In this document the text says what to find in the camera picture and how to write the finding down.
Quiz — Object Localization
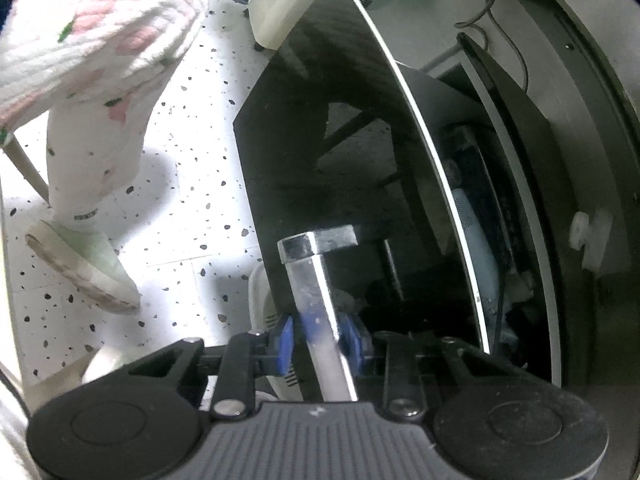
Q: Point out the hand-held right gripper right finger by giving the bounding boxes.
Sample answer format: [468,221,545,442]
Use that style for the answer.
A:
[339,312,526,422]

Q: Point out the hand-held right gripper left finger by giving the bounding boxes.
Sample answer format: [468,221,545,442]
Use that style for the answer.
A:
[127,316,296,422]

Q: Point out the silver drawer handle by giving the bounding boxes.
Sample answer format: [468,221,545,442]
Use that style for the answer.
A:
[277,225,362,403]

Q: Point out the black glass oven door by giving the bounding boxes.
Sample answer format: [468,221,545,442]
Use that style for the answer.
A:
[233,0,563,403]

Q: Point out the light blue device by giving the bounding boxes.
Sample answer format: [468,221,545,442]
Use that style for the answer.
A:
[452,187,505,333]

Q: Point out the green white slipper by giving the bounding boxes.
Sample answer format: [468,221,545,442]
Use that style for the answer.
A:
[25,219,142,316]

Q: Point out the white sock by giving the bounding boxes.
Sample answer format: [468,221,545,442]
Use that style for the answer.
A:
[52,195,102,233]

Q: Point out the black cabinet panel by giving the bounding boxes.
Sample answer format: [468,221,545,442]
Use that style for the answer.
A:
[456,32,568,241]

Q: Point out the wooden chair leg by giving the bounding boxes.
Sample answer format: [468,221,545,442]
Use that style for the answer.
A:
[4,132,51,206]

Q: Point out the white pink patterned pajama pants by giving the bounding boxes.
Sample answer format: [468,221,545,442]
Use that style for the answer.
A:
[0,0,211,221]

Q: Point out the grey cabinet frame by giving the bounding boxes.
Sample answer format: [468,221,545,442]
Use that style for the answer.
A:
[447,0,640,461]

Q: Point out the grey cable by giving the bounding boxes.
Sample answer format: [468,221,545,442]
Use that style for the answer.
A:
[454,0,531,92]

